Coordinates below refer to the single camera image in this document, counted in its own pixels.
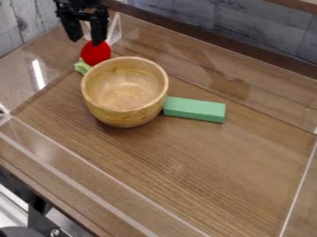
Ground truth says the black metal table frame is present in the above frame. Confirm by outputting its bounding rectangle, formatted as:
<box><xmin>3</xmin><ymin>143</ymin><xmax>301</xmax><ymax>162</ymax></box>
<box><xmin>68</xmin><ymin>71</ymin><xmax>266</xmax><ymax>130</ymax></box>
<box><xmin>0</xmin><ymin>168</ymin><xmax>91</xmax><ymax>237</ymax></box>

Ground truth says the green rectangular block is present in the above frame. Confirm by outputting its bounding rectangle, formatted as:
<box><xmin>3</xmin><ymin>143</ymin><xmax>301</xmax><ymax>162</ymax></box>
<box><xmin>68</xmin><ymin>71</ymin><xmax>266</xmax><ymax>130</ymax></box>
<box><xmin>163</xmin><ymin>96</ymin><xmax>226</xmax><ymax>123</ymax></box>

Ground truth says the red toy fruit green stem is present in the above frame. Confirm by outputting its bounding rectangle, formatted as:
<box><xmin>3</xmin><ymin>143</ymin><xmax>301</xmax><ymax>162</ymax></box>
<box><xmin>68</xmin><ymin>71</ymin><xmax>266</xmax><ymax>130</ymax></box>
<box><xmin>75</xmin><ymin>41</ymin><xmax>111</xmax><ymax>75</ymax></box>

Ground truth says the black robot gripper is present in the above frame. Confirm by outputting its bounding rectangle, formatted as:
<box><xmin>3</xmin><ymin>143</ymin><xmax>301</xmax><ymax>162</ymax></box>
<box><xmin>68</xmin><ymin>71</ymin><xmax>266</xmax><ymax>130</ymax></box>
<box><xmin>53</xmin><ymin>0</ymin><xmax>108</xmax><ymax>45</ymax></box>

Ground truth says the clear acrylic tray wall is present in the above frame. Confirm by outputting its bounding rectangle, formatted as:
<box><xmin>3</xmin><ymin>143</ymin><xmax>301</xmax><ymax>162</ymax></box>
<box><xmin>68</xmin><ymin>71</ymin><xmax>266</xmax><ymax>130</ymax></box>
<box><xmin>0</xmin><ymin>17</ymin><xmax>317</xmax><ymax>237</ymax></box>

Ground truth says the light wooden bowl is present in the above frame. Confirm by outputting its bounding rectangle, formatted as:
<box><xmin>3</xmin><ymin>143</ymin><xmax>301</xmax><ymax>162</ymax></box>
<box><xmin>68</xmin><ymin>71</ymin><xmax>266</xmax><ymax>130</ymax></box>
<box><xmin>80</xmin><ymin>56</ymin><xmax>170</xmax><ymax>128</ymax></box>

